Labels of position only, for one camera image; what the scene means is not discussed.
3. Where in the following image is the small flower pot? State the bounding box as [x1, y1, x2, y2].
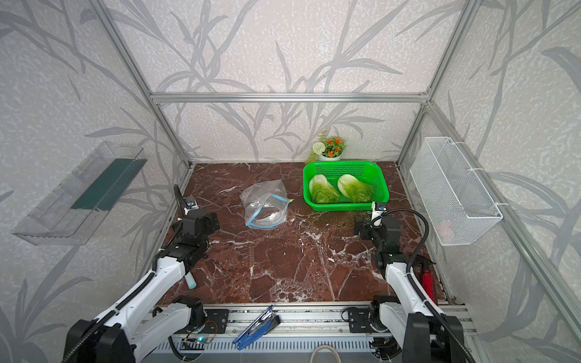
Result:
[307, 131, 346, 163]

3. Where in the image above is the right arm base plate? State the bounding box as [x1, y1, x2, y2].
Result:
[345, 307, 376, 334]

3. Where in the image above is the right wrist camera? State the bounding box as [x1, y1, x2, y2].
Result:
[371, 202, 387, 228]

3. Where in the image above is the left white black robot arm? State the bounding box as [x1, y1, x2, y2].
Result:
[63, 209, 219, 362]

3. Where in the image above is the clear wall shelf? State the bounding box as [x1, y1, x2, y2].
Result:
[12, 142, 148, 246]

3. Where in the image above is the clear zip-top bag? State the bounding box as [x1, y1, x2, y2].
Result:
[240, 179, 293, 229]

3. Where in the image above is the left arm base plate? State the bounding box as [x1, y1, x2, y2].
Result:
[179, 309, 229, 334]

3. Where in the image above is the chinese cabbage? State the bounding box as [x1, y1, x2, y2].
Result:
[337, 174, 375, 204]
[309, 175, 340, 204]

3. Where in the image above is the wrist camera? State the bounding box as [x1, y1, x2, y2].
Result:
[371, 202, 387, 228]
[182, 198, 200, 210]

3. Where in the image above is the light blue scraper tool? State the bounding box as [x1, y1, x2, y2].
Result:
[184, 272, 198, 290]

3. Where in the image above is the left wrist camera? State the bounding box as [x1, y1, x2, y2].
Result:
[182, 198, 200, 210]

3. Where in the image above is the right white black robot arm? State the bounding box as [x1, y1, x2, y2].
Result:
[354, 203, 475, 362]

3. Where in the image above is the green plastic basket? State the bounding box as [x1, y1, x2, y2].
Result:
[303, 160, 390, 212]

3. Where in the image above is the white wire basket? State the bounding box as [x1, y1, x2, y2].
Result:
[410, 137, 503, 247]

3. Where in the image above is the blue clip tool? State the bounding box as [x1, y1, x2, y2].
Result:
[232, 305, 281, 351]

